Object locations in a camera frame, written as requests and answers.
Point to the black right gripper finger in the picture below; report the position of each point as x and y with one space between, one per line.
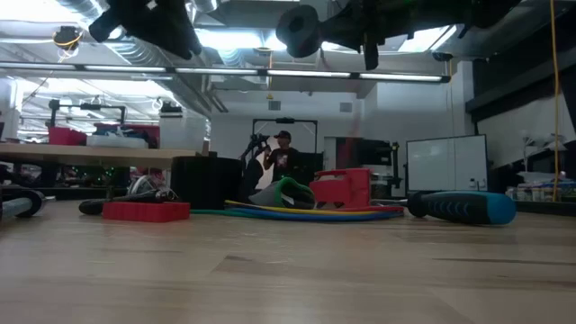
328 30

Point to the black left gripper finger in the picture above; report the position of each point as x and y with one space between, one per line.
105 27
191 47

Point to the green and grey object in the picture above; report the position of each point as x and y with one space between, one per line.
270 195

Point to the black background robot arm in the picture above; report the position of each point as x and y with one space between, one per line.
256 141

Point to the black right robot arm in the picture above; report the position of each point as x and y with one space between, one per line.
472 11

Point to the long ceiling light bar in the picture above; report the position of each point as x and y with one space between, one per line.
306 74

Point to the black pipe rig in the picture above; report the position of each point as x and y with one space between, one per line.
101 107

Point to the yellow ceiling pendant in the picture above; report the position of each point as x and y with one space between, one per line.
270 96

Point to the white tray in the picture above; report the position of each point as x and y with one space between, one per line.
117 141

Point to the small red bin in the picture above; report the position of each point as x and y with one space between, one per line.
67 136

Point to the black machine cabinet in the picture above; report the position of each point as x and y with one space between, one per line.
378 150

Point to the wooden workbench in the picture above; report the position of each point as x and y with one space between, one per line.
90 156

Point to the black ribbed box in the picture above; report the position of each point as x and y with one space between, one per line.
202 184

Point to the person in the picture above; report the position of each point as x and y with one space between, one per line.
283 164

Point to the whiteboard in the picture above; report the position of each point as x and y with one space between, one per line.
445 164

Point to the red plastic printed holder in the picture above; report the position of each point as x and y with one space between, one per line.
355 189

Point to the small black hand tool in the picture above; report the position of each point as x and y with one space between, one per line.
130 198

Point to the red finned heat sink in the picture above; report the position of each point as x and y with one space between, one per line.
144 211

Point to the black C-clamp silver screw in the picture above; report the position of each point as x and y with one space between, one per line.
22 204

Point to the cluttered side table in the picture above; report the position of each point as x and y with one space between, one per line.
540 193

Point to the black ceiling camera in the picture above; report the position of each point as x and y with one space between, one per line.
443 56

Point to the black monitor stand frame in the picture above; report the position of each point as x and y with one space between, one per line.
284 120

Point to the grey duct tape roll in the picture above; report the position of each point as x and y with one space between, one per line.
144 184

